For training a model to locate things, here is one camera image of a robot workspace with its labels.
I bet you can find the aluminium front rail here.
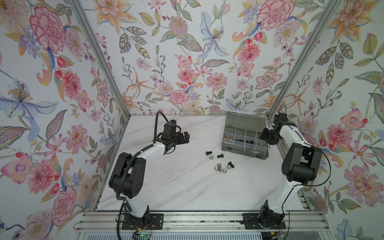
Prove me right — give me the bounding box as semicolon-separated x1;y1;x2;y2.
74;211;330;233

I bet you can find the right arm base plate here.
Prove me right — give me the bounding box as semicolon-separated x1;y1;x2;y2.
241;213;287;231

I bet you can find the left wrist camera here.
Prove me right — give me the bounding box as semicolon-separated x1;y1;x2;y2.
163;120;178;136

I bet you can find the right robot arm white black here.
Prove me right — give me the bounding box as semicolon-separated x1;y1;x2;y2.
258;113;323;228

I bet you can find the grey plastic organizer box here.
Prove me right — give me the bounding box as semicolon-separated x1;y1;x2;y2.
221;112;270;160

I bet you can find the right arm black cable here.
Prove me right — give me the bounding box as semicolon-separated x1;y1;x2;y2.
277;105;332;240

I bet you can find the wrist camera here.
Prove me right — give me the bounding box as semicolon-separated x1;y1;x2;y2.
163;120;178;136
274;113;288;124

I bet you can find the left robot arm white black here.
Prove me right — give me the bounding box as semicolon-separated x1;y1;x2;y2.
109;120;190;218

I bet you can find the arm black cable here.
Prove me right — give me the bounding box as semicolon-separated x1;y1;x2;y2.
277;105;332;240
115;110;170;240

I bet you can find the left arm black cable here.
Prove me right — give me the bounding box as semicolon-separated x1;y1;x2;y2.
115;110;170;240

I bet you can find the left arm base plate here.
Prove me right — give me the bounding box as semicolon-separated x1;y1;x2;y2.
121;213;164;230

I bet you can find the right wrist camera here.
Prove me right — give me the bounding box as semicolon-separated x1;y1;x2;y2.
274;113;288;124

